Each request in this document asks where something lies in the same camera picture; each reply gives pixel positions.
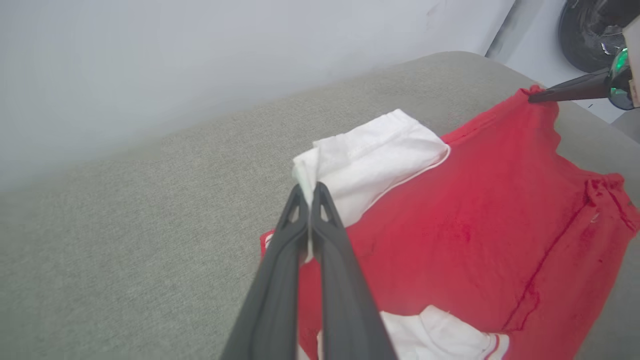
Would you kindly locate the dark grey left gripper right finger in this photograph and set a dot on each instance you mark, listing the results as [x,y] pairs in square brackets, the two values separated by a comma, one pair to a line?
[347,305]

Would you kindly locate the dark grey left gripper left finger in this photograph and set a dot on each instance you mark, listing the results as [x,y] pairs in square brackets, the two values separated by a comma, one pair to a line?
[272,300]

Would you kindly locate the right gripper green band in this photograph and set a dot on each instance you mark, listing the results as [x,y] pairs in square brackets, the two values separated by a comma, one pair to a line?
[624,75]

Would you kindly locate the red and white shirt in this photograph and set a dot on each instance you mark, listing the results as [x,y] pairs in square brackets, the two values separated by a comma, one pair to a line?
[475,200]

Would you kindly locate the white washing machine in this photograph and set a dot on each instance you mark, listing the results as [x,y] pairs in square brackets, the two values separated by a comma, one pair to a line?
[535,55]

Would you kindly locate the grey fabric sofa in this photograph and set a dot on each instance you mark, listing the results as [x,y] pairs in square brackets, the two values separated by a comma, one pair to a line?
[125,250]

